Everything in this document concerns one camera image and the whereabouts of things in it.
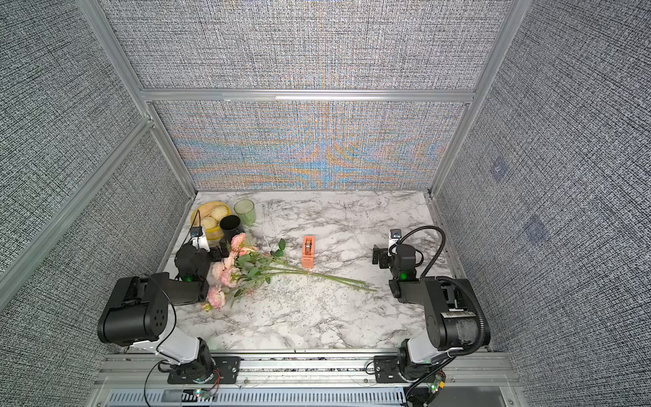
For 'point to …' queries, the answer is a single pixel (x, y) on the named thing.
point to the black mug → (230, 225)
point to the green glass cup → (246, 210)
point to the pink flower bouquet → (247, 267)
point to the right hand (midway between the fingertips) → (390, 238)
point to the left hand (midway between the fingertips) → (215, 233)
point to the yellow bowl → (209, 215)
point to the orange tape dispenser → (308, 252)
